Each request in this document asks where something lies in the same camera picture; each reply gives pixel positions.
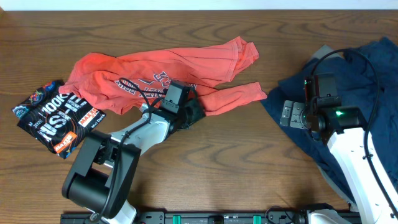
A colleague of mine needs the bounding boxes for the red printed t-shirt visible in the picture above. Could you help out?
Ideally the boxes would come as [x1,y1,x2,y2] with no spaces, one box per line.
[59,37,267,116]

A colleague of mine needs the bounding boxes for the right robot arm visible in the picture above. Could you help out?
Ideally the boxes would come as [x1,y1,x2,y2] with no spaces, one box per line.
[280,100,397,223]

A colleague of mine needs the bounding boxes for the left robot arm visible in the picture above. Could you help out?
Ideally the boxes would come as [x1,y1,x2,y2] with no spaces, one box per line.
[62,98,205,223]

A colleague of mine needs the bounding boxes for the navy blue garment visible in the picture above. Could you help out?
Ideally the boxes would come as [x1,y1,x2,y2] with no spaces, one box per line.
[259,36,398,203]

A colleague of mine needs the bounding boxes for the black printed folded shirt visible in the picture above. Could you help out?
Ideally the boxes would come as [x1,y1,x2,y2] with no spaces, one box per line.
[12,80,106,159]

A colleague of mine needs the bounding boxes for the right black cable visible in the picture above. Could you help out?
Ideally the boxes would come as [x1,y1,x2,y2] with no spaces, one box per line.
[309,49,398,218]

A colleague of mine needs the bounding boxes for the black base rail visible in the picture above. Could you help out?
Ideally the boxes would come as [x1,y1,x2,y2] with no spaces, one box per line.
[60,208,363,224]

